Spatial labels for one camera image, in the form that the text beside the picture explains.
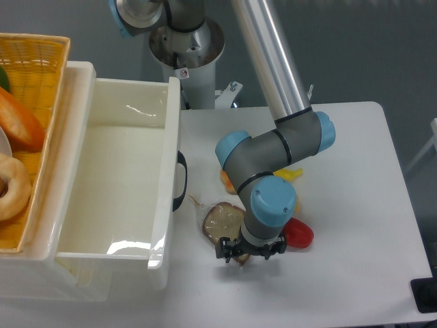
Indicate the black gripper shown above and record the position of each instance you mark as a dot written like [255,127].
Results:
[228,249]

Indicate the yellow toy bell pepper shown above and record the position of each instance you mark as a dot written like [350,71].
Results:
[297,206]

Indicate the white metal mounting bracket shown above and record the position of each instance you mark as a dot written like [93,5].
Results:
[228,97]

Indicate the white plate edge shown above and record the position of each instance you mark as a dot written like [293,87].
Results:
[5,147]

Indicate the white furniture frame at right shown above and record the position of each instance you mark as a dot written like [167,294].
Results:
[424,155]

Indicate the black drawer handle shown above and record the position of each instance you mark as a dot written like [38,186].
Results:
[181,181]

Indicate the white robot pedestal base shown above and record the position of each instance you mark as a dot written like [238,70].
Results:
[191,57]

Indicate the red toy bell pepper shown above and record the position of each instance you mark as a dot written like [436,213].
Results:
[298,234]

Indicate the white open drawer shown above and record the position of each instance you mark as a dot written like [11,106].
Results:
[120,212]

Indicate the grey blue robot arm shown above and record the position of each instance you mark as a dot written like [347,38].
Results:
[250,162]

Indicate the yellow toy banana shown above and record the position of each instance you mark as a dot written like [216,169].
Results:
[289,174]

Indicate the green toy vegetable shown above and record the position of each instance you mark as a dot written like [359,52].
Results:
[4,80]

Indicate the yellow woven basket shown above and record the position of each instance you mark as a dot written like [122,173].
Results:
[35,67]

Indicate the orange toy baguette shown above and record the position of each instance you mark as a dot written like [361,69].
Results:
[23,130]

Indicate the toast slice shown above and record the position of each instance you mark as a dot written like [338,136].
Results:
[217,219]

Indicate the orange knotted bread roll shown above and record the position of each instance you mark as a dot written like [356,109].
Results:
[227,183]

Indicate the white drawer cabinet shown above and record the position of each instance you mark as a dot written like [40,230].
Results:
[35,273]

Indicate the beige toy bagel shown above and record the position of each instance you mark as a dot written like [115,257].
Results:
[19,186]

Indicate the black device at edge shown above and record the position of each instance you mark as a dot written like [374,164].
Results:
[424,292]

